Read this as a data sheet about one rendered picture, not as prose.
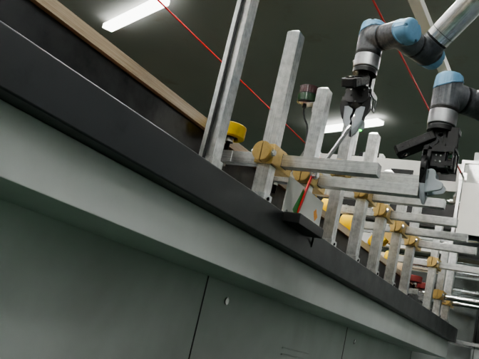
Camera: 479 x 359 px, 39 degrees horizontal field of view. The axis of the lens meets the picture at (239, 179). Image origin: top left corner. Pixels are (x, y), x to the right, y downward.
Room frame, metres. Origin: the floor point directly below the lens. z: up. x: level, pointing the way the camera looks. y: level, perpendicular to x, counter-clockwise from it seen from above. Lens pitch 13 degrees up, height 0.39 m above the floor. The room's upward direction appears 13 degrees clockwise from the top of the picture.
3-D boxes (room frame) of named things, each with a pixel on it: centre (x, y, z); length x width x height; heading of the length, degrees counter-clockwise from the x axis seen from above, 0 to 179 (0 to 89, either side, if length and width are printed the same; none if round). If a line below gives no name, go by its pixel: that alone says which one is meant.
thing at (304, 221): (1.71, -0.20, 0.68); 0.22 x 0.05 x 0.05; 150
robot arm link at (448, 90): (1.67, -0.49, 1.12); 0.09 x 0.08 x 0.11; 104
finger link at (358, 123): (1.82, -0.30, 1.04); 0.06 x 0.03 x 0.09; 150
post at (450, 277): (3.76, -1.29, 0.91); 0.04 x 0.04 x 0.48; 60
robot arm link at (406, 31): (1.76, -0.36, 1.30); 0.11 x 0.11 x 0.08; 36
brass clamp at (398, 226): (2.69, -0.69, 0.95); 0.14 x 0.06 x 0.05; 150
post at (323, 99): (1.80, -0.18, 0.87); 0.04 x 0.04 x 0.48; 60
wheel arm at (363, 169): (1.59, -0.12, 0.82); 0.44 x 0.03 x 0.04; 60
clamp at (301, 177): (1.82, -0.19, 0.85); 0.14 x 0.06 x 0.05; 150
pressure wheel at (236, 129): (1.69, 0.05, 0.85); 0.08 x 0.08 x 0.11
